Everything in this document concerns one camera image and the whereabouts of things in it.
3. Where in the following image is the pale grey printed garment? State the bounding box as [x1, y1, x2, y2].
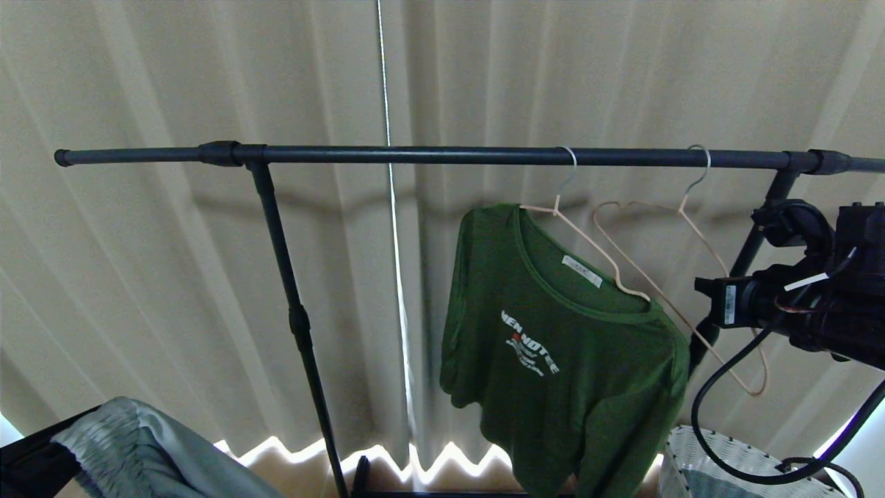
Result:
[52, 396, 286, 498]

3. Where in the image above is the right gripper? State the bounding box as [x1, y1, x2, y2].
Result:
[709, 273, 841, 347]

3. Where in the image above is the green long-sleeved shirt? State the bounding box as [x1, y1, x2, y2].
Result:
[440, 204, 691, 498]

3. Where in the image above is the beige curtain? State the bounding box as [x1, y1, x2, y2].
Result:
[0, 0, 885, 471]

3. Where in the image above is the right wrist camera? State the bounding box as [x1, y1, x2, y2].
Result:
[750, 199, 835, 258]

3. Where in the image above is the white laundry basket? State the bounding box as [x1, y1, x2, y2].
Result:
[659, 425, 865, 498]

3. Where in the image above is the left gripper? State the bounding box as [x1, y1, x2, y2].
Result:
[0, 407, 101, 498]

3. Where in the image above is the pink clothes hanger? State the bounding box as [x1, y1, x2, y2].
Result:
[520, 145, 652, 303]
[593, 144, 770, 397]

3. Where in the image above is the black clothes rack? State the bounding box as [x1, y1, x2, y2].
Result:
[54, 140, 885, 498]

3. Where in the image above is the black cable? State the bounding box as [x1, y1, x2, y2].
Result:
[691, 322, 885, 485]

